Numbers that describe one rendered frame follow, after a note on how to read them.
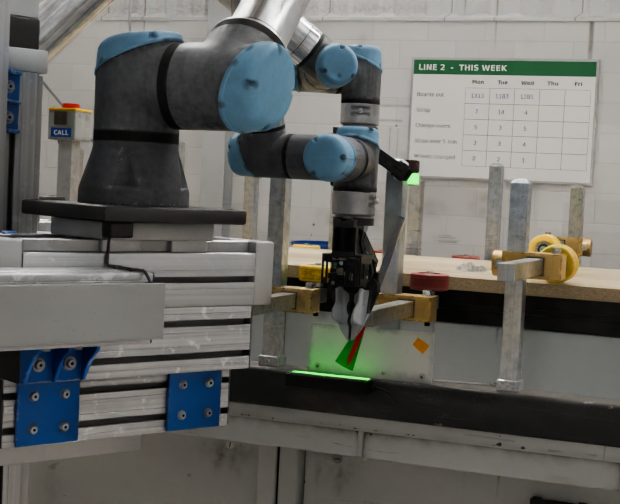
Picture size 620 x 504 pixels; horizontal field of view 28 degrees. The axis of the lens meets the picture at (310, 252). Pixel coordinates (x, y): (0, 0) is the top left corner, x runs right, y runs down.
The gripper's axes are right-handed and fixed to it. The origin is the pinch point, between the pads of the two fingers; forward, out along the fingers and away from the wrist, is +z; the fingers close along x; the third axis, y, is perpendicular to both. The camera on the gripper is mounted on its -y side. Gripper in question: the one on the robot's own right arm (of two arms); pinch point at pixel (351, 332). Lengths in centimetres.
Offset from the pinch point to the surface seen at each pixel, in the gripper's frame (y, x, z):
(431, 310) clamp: -32.9, 4.9, -1.8
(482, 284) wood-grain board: -52, 10, -6
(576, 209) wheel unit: -142, 14, -22
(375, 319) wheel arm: -8.5, 1.4, -1.7
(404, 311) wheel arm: -26.2, 1.4, -1.8
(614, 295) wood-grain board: -52, 37, -6
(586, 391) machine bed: -55, 33, 14
